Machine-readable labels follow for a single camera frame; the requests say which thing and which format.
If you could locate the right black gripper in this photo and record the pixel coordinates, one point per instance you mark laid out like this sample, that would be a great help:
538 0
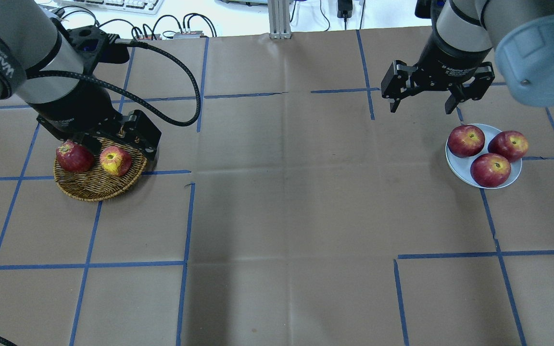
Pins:
446 61

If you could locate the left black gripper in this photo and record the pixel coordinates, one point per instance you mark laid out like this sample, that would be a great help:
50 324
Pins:
81 108

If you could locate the red yellow apple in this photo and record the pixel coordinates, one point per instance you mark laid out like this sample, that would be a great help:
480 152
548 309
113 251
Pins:
115 160

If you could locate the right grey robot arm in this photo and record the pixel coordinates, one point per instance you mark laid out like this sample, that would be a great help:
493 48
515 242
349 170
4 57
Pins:
471 41

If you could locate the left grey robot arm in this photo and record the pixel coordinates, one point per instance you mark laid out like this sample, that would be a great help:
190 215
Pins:
52 70

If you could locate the red apple on plate left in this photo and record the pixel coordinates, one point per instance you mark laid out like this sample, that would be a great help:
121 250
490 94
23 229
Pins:
466 140

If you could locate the red apple on plate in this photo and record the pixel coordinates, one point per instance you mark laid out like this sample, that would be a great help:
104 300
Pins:
490 170
512 145
466 140

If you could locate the woven wicker basket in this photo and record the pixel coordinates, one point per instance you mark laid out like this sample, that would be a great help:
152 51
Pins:
96 184

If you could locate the dark red apple in basket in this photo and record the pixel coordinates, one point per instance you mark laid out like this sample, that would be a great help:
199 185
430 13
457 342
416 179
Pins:
74 158

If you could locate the light blue plate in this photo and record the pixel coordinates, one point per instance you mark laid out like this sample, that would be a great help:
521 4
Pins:
461 166

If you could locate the red apple on plate front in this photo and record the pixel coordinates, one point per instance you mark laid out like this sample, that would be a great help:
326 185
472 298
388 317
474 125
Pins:
490 170

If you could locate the red apple on plate right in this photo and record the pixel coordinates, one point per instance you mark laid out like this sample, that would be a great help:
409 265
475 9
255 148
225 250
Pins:
512 145

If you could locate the usb hub orange connectors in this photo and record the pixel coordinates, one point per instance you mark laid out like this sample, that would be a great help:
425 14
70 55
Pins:
189 35

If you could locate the white keyboard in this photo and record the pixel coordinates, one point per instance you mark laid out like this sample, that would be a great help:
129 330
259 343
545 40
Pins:
134 6

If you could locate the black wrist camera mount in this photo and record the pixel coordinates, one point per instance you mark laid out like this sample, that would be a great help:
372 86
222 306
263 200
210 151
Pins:
95 46

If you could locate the aluminium frame post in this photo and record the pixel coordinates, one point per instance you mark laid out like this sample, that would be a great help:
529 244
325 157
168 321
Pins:
279 19

